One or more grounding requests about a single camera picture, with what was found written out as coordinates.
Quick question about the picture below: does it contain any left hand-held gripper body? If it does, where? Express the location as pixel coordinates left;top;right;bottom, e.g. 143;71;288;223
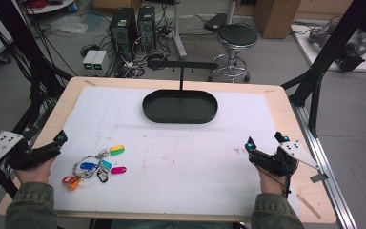
0;130;62;171

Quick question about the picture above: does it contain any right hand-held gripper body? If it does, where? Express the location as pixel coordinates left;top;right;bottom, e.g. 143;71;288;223
248;139;320;177

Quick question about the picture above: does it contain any key ring with coloured tags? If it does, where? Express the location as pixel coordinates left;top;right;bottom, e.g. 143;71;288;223
61;144;128;192

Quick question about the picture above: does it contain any black tray key rack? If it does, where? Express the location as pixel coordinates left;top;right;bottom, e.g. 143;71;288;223
141;59;219;125

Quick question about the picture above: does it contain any person's left hand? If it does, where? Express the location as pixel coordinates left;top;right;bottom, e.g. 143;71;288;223
13;156;57;185

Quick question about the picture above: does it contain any person's right hand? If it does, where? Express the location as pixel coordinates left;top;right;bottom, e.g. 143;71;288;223
255;166;287;197

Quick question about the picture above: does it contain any small grey tag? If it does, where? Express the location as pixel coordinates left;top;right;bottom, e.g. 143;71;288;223
309;173;330;184

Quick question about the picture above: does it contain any strip of brown tape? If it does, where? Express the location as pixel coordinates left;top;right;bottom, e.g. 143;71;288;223
296;193;322;221

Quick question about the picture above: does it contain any white table mat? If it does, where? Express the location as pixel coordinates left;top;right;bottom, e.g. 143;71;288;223
49;86;300;218

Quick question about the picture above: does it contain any white bench power supply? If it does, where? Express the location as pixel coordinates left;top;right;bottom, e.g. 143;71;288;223
91;50;109;77
82;50;98;77

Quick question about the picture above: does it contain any black round stool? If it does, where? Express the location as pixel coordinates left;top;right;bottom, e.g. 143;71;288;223
207;23;259;83

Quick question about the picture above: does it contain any white board with grey machine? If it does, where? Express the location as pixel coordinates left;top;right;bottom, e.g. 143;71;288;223
290;20;366;74

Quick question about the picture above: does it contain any clear plastic bag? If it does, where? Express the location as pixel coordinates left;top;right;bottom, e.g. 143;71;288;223
48;15;89;35

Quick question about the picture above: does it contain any brown cardboard box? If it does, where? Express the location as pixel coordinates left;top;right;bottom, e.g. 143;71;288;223
253;0;302;40

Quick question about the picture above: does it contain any large black computer tower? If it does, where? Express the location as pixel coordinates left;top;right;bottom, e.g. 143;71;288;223
109;7;138;62

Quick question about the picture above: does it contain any black flat case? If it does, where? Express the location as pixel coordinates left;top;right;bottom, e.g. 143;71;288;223
203;12;229;33

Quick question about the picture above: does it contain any white round table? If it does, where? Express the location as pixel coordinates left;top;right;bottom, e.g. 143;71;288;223
24;0;77;16

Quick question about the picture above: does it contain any white desk leg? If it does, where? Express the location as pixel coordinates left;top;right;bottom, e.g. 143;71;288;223
171;0;189;60

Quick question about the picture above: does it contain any small black computer tower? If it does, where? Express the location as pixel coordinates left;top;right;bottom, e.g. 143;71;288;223
136;5;157;52

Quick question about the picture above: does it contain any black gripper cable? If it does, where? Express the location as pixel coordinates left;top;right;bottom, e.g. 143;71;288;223
259;157;293;199

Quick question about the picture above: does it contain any aluminium rail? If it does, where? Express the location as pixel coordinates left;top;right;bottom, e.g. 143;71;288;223
290;102;359;229

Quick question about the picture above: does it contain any black metal frame strut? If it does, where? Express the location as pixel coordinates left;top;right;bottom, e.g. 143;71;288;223
280;0;366;138
0;0;74;199

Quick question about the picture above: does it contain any tangle of floor cables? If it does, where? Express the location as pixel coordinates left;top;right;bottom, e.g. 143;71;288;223
79;28;179;79

